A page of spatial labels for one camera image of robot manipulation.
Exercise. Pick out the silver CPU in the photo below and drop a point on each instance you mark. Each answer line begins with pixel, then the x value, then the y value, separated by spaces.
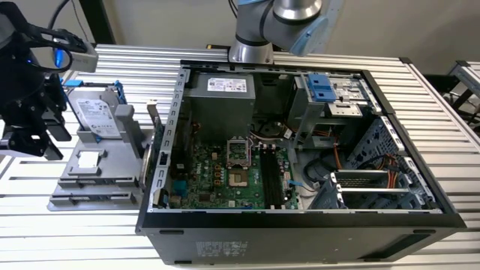
pixel 88 159

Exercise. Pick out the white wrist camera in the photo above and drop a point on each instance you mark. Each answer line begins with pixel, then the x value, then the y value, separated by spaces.
pixel 84 60

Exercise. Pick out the green motherboard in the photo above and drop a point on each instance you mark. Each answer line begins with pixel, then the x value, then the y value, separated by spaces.
pixel 202 180

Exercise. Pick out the blue plastic drive latch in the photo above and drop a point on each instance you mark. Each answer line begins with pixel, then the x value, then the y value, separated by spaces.
pixel 318 87

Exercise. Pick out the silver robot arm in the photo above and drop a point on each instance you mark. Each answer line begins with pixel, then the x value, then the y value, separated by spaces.
pixel 292 19

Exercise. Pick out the blue expansion slot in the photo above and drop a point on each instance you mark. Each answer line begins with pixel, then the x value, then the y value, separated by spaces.
pixel 180 188

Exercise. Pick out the grey metal disk bay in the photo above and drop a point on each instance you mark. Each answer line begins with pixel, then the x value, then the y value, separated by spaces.
pixel 374 190

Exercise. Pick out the black post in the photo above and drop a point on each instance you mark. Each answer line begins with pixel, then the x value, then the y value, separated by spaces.
pixel 97 22

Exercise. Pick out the grey parts rack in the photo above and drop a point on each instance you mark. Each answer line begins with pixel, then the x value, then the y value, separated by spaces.
pixel 112 166

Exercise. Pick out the blue RAM stick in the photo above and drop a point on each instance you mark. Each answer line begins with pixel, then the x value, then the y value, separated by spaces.
pixel 97 196

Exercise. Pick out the round black fan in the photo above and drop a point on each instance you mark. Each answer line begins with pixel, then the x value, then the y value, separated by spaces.
pixel 266 130

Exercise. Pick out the green graphics card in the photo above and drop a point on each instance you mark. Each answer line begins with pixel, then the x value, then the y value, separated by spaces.
pixel 158 135

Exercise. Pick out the hard disk in blue carrier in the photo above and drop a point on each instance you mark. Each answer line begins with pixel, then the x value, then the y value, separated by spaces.
pixel 93 112

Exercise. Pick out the grey power supply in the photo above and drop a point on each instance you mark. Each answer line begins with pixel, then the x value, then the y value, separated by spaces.
pixel 217 112

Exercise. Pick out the CPU socket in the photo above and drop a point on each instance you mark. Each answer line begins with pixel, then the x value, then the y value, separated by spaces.
pixel 238 178

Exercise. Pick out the metal slat side table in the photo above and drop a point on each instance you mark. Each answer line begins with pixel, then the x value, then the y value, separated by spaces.
pixel 466 74

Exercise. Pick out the black PC case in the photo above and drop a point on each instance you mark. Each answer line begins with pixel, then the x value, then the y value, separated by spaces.
pixel 262 244

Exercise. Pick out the yellow black plug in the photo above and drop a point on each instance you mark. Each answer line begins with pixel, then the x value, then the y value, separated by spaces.
pixel 210 46

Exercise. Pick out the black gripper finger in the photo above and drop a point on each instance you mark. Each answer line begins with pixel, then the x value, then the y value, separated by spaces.
pixel 25 142
pixel 60 132

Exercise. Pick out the black RAM slot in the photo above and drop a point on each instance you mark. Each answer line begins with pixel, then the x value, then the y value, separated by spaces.
pixel 278 177
pixel 269 177
pixel 274 177
pixel 265 177

